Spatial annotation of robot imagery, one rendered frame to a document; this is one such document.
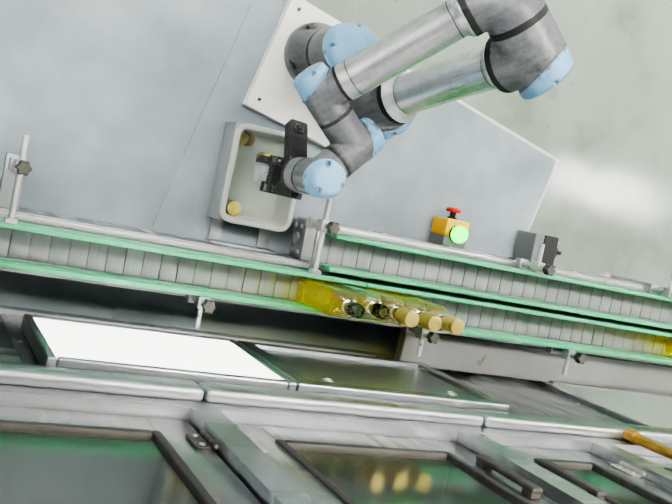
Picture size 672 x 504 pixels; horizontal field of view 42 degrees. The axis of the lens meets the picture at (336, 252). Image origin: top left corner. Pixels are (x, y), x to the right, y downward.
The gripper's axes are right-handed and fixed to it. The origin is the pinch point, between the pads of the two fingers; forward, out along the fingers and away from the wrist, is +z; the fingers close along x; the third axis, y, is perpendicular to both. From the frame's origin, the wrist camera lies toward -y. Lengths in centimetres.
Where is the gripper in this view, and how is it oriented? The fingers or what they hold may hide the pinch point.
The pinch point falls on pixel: (267, 160)
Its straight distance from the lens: 203.6
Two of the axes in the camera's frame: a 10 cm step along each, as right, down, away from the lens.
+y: -2.3, 9.7, 0.4
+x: 8.8, 1.8, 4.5
